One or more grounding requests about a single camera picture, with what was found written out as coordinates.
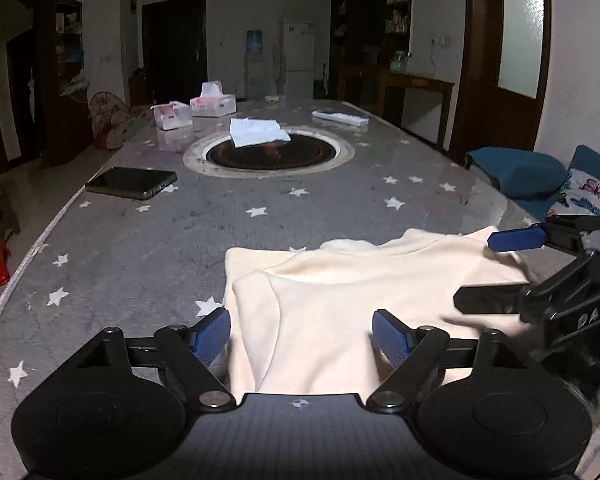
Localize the black tablet device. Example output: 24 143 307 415
85 167 178 200

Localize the small pink white box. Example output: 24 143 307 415
150 101 193 131

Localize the round black induction cooktop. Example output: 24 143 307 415
183 126 355 179

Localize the white remote control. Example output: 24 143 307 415
312 110 368 129

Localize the cream white garment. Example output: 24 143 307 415
224 228 540 399

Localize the water dispenser with blue bottle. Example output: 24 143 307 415
245 29 266 101

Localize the dark wooden shelf cabinet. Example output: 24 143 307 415
327 0 412 108

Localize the white paper sheet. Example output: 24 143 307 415
230 118 291 148

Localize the pink white tissue box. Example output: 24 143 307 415
189 80 237 117

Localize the white refrigerator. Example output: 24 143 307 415
283 22 315 99

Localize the teal blue cushion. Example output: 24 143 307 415
466 148 568 200

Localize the butterfly patterned pillow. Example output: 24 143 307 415
547 145 600 217

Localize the dark wooden side table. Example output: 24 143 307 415
373 68 455 152

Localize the dark wooden door with glass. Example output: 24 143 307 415
449 0 552 159

